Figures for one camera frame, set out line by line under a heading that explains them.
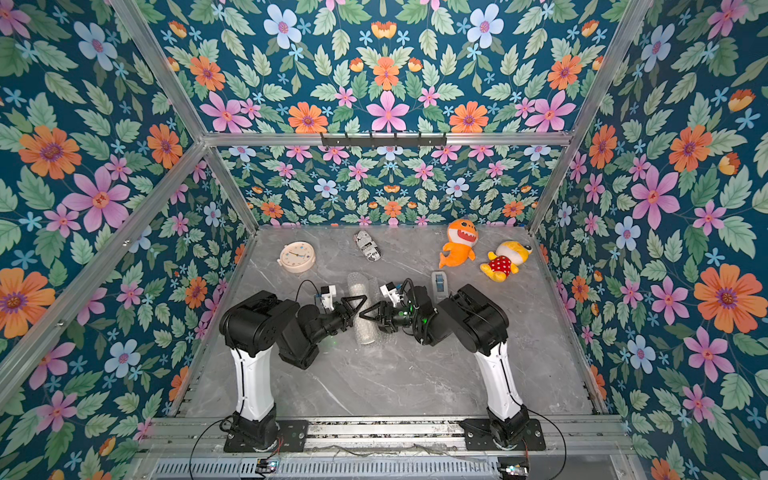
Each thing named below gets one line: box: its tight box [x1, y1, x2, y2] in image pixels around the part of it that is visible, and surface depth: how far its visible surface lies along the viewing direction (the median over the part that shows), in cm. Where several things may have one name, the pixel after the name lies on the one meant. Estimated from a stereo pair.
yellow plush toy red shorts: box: [480, 241, 533, 283], surface depth 105 cm
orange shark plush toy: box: [438, 218, 479, 268], surface depth 110 cm
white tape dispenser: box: [431, 270, 449, 304], surface depth 100 cm
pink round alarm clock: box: [277, 241, 316, 273], surface depth 110 cm
